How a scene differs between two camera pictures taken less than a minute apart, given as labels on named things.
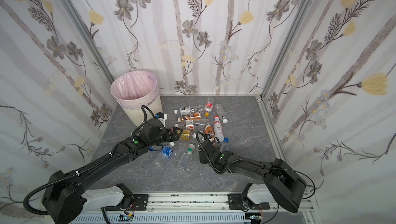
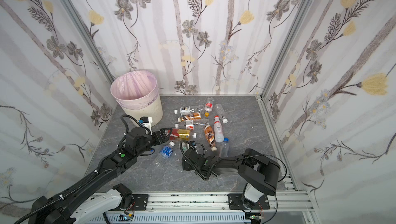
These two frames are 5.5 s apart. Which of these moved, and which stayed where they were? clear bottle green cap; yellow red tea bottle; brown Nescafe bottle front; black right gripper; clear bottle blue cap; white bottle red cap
Moved: clear bottle green cap; black right gripper
Stayed: yellow red tea bottle; clear bottle blue cap; brown Nescafe bottle front; white bottle red cap
